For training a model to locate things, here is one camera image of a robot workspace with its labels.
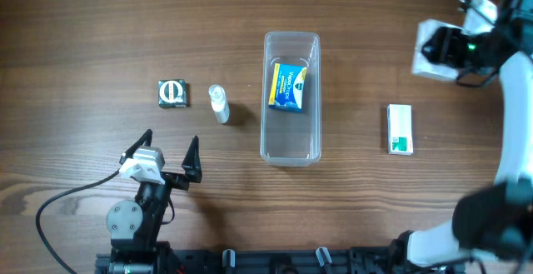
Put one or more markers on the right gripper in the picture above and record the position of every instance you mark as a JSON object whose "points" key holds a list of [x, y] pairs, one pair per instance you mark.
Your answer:
{"points": [[435, 47]]}

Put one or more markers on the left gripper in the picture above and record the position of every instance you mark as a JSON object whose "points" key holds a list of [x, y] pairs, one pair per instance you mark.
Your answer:
{"points": [[174, 177]]}

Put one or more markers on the white blue medicine box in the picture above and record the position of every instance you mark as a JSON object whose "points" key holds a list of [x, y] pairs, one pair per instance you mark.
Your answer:
{"points": [[420, 65]]}

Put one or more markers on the white green slim box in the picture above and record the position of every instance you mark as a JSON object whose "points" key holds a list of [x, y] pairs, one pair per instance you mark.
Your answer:
{"points": [[399, 119]]}

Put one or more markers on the blue yellow lozenge box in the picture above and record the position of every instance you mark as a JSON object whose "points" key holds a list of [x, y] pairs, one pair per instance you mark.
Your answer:
{"points": [[287, 87]]}

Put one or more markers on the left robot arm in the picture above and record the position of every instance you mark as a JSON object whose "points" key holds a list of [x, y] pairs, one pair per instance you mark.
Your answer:
{"points": [[135, 224]]}

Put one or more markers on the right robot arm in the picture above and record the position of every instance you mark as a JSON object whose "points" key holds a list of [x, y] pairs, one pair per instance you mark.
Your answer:
{"points": [[494, 223]]}

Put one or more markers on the clear plastic container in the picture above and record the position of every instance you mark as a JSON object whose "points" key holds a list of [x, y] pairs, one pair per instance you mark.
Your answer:
{"points": [[292, 139]]}

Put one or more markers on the green Zam-Buk box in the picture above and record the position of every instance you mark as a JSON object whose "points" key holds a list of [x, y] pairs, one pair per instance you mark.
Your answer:
{"points": [[172, 93]]}

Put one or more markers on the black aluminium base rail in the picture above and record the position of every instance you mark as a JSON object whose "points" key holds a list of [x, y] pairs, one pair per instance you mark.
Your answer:
{"points": [[357, 260]]}

